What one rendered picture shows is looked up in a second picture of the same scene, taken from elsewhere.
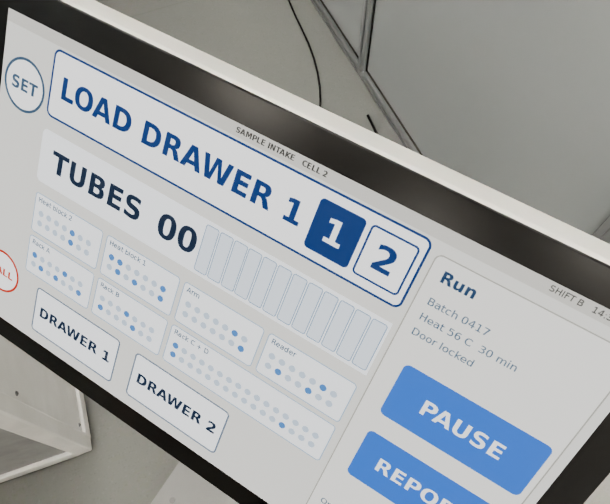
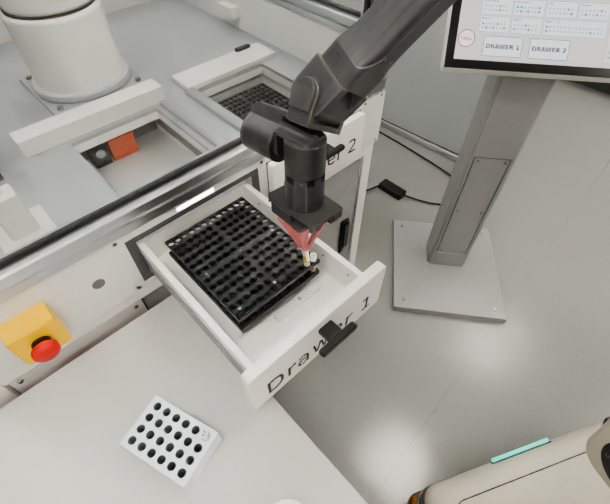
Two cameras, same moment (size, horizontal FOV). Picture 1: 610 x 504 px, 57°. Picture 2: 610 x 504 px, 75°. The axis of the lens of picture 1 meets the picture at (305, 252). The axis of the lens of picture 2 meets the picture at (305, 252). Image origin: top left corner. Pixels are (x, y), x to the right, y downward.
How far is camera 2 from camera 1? 1.21 m
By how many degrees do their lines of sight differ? 18
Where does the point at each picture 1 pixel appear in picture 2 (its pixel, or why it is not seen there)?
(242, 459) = (577, 55)
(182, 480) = (401, 289)
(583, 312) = not seen: outside the picture
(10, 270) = (471, 35)
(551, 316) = not seen: outside the picture
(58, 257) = (494, 18)
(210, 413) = (563, 45)
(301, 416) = (596, 25)
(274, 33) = not seen: hidden behind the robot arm
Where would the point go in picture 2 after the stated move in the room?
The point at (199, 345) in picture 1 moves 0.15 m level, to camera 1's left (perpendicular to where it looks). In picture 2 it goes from (556, 21) to (508, 32)
